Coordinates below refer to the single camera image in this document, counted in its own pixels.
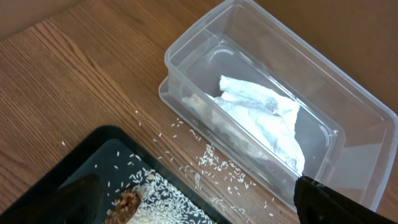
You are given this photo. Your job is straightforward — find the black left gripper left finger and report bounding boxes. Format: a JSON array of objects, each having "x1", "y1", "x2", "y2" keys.
[{"x1": 1, "y1": 174, "x2": 101, "y2": 224}]

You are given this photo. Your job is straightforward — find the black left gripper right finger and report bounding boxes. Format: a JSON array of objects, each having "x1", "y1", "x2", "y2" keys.
[{"x1": 294, "y1": 176, "x2": 397, "y2": 224}]

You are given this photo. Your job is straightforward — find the white napkin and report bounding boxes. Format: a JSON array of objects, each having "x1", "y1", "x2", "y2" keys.
[{"x1": 182, "y1": 75, "x2": 305, "y2": 174}]

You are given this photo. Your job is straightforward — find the brown food scrap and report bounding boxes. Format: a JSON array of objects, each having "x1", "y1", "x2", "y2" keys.
[{"x1": 103, "y1": 189, "x2": 142, "y2": 224}]

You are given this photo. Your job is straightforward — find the black plastic tray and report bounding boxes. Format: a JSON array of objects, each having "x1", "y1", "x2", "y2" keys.
[{"x1": 1, "y1": 126, "x2": 228, "y2": 223}]

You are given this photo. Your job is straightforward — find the scattered rice grains on table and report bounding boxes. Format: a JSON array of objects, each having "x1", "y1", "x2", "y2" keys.
[{"x1": 60, "y1": 108, "x2": 277, "y2": 218}]

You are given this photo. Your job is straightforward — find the rice pile on tray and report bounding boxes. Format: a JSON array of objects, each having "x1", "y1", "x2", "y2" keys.
[{"x1": 93, "y1": 151, "x2": 217, "y2": 224}]

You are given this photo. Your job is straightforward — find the clear plastic bin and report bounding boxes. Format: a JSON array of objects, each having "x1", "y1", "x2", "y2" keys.
[{"x1": 159, "y1": 1, "x2": 397, "y2": 210}]

